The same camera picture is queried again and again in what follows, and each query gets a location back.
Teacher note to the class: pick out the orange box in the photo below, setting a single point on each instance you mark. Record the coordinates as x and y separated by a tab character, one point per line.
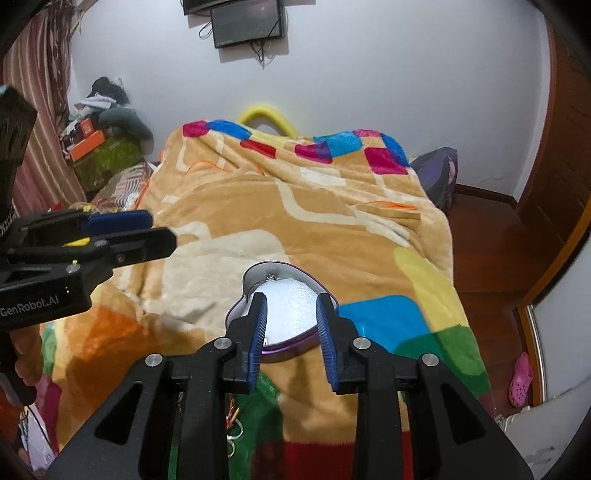
85	146

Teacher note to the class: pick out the small black wall monitor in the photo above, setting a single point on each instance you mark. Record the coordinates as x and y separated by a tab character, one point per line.
242	22

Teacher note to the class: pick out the colourful patchwork fleece blanket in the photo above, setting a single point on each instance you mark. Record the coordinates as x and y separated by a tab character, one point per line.
346	209

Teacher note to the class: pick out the dark purple backpack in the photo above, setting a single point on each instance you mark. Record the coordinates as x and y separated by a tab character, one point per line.
438	172

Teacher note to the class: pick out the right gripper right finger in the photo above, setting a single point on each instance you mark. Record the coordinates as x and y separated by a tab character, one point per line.
452	435

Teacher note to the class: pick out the striped red curtain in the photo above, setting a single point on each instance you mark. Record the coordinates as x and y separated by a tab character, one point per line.
38	66

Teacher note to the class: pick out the white hard-shell suitcase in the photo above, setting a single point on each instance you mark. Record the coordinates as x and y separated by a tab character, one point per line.
542	434

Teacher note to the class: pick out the pink croc shoe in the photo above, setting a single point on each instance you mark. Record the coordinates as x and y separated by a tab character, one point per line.
521	381

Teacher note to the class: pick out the pile of clothes and boxes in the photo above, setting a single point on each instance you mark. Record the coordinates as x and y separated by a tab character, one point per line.
105	136

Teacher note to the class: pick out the large black wall television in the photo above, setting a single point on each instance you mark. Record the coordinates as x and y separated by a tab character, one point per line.
196	7

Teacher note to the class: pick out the white sliding wardrobe door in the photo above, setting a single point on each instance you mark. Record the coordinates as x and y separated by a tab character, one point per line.
561	320

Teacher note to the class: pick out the purple heart-shaped tin box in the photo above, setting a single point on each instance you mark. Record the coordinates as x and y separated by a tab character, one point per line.
291	297

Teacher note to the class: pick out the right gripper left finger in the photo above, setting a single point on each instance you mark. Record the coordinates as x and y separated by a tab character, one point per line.
169	413

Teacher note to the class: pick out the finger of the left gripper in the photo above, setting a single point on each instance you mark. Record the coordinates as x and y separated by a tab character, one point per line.
115	222
100	256

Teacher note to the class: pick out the brown wooden door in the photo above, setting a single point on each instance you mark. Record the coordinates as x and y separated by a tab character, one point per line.
558	188

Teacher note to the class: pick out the yellow curved foam tube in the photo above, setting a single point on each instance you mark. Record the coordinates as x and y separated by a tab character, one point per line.
270	115

